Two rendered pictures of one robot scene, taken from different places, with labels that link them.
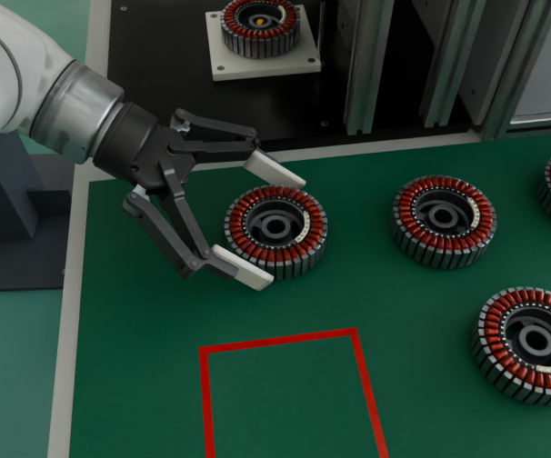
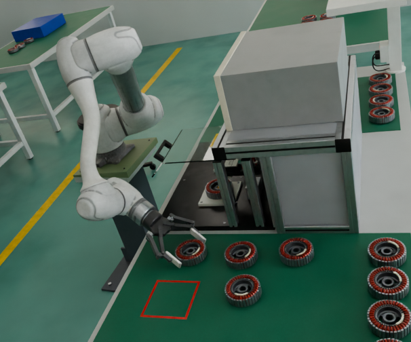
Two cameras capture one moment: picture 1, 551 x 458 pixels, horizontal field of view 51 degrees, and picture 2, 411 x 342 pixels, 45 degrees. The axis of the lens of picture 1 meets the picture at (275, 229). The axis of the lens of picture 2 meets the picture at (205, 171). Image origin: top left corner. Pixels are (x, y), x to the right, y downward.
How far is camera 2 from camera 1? 125 cm
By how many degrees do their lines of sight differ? 32
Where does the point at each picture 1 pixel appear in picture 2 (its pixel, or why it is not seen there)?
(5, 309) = not seen: hidden behind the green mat
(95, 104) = (143, 210)
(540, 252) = (270, 269)
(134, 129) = (152, 216)
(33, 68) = (129, 199)
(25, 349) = not seen: hidden behind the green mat
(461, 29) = (253, 195)
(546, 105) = (298, 222)
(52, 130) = (132, 215)
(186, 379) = (150, 286)
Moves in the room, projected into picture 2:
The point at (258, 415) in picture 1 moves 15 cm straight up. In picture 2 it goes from (163, 297) to (150, 263)
